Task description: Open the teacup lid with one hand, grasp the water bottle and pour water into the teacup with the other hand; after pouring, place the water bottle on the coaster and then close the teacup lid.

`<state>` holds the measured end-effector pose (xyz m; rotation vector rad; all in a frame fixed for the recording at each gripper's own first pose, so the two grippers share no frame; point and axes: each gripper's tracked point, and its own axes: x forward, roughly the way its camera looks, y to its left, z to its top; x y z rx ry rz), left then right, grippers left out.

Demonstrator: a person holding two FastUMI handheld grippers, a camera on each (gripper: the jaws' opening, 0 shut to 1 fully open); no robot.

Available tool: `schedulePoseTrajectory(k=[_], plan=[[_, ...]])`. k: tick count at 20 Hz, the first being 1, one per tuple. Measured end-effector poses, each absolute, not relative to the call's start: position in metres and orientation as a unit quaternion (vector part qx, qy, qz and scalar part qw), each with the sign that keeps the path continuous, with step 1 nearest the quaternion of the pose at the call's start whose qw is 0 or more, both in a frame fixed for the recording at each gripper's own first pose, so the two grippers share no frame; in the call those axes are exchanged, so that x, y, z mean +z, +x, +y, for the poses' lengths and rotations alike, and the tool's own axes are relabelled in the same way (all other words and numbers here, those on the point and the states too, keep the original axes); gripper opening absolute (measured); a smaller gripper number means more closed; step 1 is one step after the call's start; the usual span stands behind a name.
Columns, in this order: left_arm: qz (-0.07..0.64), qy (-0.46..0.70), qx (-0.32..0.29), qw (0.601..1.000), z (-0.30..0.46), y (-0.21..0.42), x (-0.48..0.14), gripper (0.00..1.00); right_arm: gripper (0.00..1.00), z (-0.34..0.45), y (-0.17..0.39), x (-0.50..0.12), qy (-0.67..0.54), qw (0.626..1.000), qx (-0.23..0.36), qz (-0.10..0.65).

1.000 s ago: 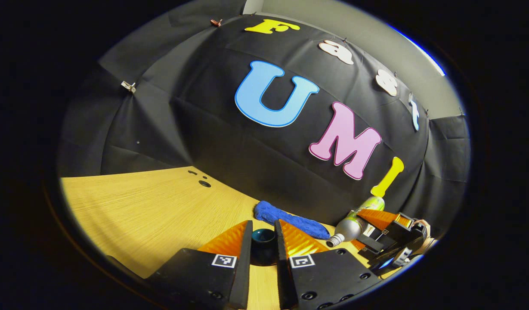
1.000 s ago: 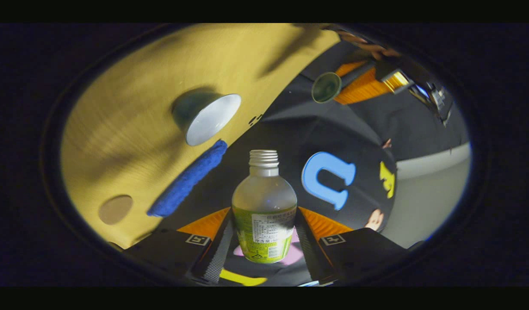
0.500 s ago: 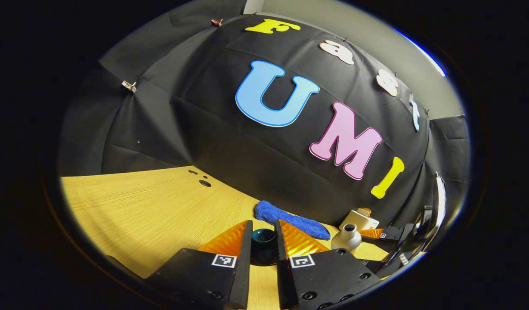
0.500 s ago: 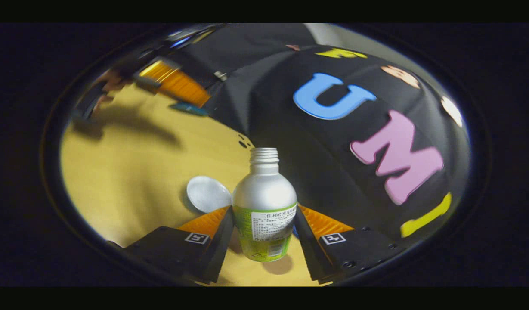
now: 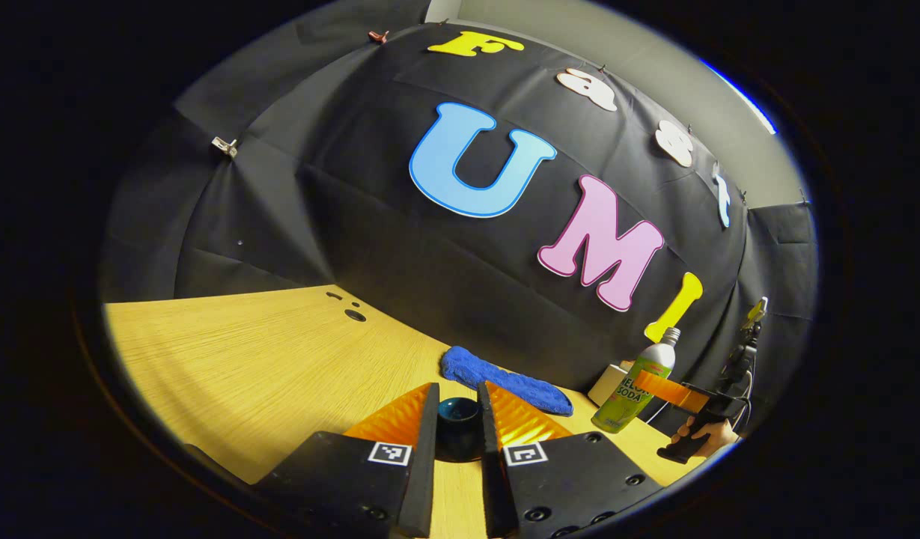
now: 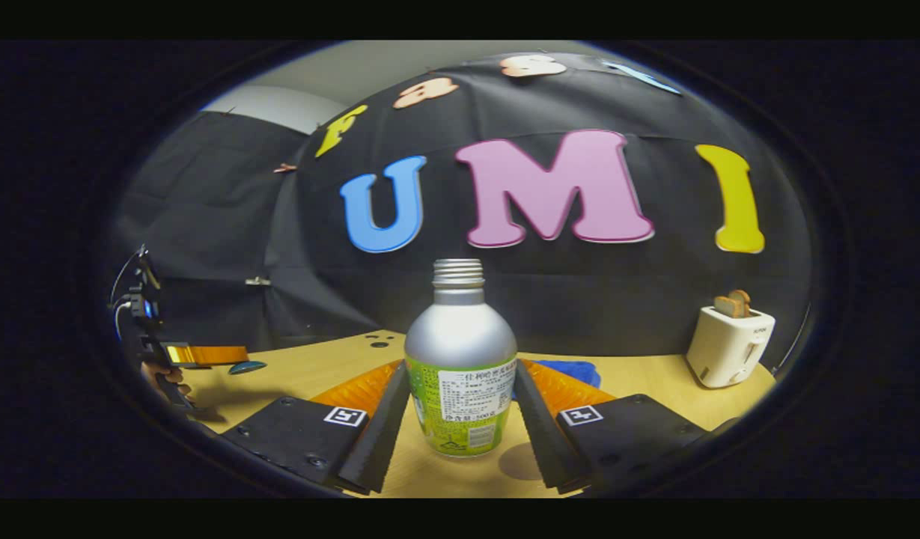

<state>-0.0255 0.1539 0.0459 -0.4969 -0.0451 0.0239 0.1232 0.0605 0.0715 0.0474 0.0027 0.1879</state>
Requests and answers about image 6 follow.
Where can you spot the toast slices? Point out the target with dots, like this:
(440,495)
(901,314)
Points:
(733,303)

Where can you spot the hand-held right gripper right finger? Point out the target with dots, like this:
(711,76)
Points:
(542,438)

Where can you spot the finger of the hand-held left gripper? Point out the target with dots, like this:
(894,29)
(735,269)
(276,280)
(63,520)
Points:
(205,355)

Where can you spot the black backdrop cloth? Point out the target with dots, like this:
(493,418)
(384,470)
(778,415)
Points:
(579,299)

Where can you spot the white cloth clip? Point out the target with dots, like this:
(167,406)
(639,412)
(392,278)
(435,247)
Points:
(257,281)

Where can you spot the brown cloth clip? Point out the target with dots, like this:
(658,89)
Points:
(284,168)

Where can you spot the teal teacup lid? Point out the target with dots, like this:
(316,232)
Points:
(248,367)

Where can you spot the blue towel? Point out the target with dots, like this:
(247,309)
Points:
(572,372)

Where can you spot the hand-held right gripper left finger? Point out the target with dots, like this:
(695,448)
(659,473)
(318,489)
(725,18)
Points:
(377,442)

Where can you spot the white toaster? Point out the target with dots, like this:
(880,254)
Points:
(729,348)

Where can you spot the silver green water bottle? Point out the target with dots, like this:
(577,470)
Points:
(460,329)

